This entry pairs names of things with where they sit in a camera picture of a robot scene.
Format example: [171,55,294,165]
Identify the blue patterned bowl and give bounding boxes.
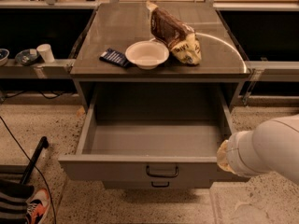
[15,49,40,66]

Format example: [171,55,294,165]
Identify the grey drawer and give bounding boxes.
[103,179,213,189]
[59,83,238,183]

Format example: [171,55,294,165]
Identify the blue rimmed bowl at edge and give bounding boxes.
[0,49,9,66]

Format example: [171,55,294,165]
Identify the striped trouser leg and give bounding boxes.
[0,180,35,224]

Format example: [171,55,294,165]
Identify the grey metal drawer cabinet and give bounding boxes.
[71,2,249,107]

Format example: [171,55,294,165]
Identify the bagged bread loaf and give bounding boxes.
[147,2,202,65]

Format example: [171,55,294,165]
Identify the black cable on floor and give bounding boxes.
[0,115,58,224]

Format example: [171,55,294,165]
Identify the orange white sneaker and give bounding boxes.
[25,189,50,224]

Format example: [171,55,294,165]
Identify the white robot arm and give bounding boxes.
[217,115,299,184]

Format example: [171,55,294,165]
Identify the black chair leg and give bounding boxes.
[20,136,49,184]

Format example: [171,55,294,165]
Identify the grey shelf rail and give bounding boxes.
[0,59,75,79]

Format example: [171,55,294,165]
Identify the white paper cup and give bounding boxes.
[36,44,55,63]

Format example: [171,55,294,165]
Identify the grey top drawer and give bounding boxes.
[59,83,238,183]

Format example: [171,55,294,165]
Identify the white paper bowl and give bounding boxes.
[125,41,169,70]

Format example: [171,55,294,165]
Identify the grey bottom drawer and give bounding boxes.
[103,179,213,189]

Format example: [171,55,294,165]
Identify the dark blue snack packet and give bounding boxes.
[99,49,130,68]

